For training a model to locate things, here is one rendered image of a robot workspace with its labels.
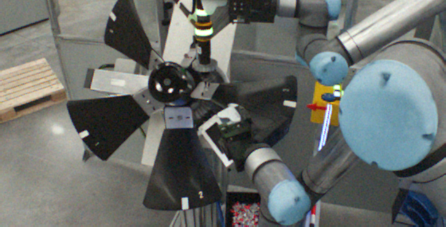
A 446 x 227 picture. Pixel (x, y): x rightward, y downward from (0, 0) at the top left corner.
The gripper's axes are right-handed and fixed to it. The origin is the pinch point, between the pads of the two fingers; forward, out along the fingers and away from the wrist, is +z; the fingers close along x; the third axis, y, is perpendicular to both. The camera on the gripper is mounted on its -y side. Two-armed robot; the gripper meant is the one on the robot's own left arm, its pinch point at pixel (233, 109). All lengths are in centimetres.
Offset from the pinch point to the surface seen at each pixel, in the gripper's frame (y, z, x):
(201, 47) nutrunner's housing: 3.4, 10.2, -14.9
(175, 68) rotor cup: 10.7, 14.7, -8.5
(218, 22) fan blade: -4.8, 19.2, -17.1
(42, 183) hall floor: 111, 124, 106
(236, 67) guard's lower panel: -29, 73, 29
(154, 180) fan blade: 25.0, -1.1, 14.2
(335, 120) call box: -38.6, 5.1, 21.5
